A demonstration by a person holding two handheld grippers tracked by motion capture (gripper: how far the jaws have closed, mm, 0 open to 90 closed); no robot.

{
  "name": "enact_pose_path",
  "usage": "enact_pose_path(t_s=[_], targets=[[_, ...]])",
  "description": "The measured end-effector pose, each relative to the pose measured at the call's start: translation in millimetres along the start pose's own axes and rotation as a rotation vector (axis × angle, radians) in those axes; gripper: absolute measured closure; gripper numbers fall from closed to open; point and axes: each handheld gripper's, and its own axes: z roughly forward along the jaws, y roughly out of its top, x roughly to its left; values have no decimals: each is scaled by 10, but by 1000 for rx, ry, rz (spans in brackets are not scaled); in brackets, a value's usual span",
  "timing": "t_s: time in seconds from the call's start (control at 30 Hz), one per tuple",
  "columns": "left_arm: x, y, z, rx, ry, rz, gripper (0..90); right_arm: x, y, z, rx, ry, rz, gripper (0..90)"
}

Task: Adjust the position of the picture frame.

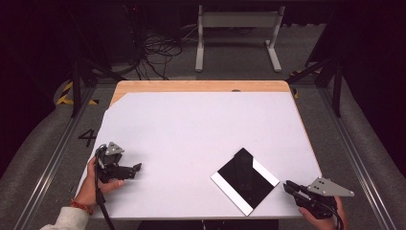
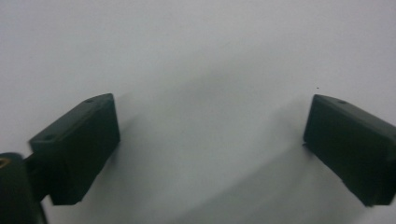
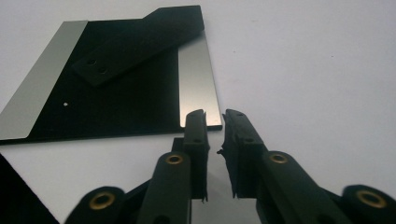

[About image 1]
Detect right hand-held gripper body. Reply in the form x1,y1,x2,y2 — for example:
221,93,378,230
294,175,355,220

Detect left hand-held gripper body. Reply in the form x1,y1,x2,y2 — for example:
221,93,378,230
95,141,137,184

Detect black folding box white edges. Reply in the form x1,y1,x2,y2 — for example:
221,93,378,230
210,147,282,218

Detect person's right hand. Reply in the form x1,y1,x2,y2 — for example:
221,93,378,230
298,195,350,230

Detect person's left hand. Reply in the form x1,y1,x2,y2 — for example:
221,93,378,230
74,156,126,209

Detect white paper sheet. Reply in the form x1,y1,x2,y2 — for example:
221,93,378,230
75,91,324,220

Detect yellow black hazard tape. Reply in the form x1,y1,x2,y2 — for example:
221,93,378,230
56,80,100,106

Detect black metal stand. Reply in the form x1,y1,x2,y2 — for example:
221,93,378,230
284,57,345,119
67,6,126,119

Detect wooden table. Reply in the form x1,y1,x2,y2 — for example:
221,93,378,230
75,80,324,221

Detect white metal stand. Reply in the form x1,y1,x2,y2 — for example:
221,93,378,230
194,4,286,74

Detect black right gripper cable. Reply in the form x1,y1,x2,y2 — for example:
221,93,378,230
314,196,346,230

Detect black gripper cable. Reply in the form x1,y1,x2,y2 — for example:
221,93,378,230
314,196,346,230
94,144,117,230

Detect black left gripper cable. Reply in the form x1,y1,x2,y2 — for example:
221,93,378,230
94,144,117,230

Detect red bracelet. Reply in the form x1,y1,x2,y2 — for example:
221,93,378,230
69,198,95,216

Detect aluminium floor rail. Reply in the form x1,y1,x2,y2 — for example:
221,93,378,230
317,86,398,230
12,86,97,230

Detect tangle of black cables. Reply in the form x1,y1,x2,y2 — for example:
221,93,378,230
127,30,184,81

